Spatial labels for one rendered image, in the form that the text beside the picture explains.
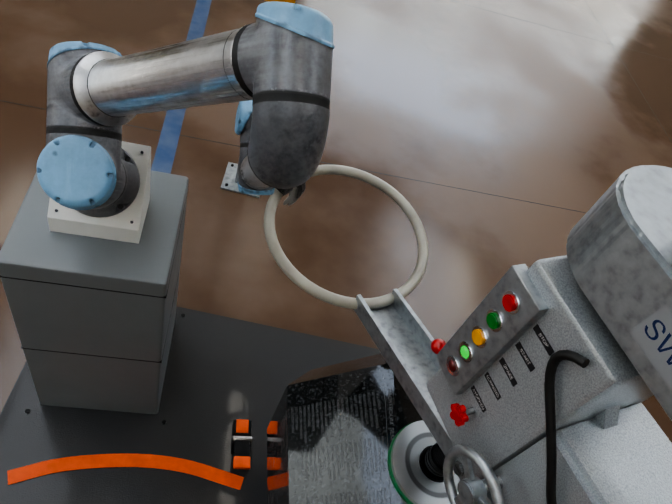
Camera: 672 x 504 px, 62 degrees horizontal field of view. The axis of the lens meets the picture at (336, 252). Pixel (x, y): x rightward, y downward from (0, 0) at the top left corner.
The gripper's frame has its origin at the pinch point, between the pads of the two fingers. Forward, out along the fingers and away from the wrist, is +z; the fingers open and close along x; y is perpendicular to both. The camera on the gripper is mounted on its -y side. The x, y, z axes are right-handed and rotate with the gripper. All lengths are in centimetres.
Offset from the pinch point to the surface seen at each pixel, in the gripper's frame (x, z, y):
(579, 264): 65, -79, 35
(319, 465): 60, 14, 45
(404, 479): 76, -5, 40
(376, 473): 71, 3, 41
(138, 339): -1, 30, 52
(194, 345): -5, 86, 22
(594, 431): 85, -59, 38
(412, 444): 73, -4, 32
